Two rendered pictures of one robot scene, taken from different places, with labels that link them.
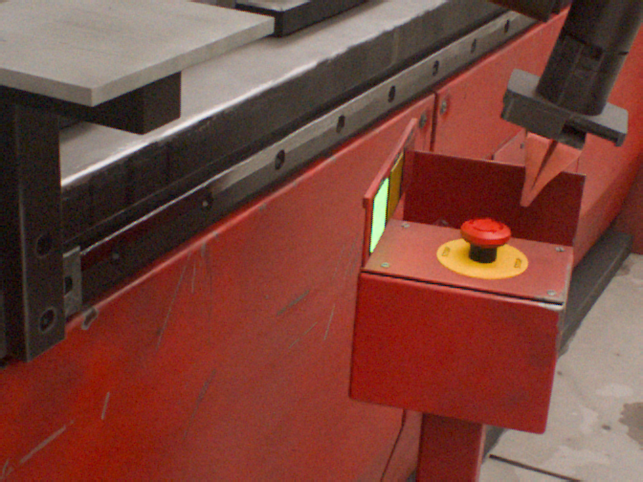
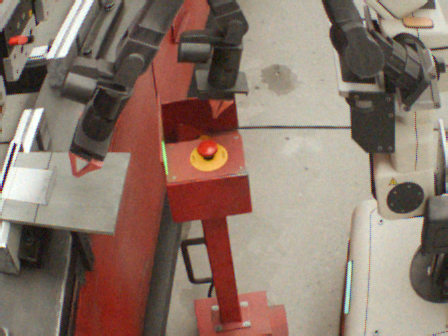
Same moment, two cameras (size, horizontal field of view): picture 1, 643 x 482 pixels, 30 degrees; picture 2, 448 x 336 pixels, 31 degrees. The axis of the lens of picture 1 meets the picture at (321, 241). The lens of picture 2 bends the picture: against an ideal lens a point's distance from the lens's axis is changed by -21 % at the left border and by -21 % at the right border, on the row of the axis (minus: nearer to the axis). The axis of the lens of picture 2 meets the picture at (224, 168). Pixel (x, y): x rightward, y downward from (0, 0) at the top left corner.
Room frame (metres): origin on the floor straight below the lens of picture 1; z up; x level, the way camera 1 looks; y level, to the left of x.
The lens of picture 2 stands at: (-0.46, 0.16, 2.15)
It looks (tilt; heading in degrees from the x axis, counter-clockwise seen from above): 46 degrees down; 347
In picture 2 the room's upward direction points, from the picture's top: 8 degrees counter-clockwise
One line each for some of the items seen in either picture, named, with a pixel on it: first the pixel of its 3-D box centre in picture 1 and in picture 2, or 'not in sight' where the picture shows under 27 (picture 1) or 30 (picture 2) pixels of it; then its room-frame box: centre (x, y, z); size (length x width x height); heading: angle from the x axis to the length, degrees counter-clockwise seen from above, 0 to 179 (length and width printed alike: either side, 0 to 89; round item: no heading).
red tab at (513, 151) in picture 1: (513, 164); (180, 20); (1.61, -0.27, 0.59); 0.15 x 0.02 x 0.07; 154
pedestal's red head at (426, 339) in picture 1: (474, 267); (203, 151); (0.91, -0.13, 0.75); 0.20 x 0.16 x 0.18; 167
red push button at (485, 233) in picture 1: (483, 245); (208, 152); (0.86, -0.13, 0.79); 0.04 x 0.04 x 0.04
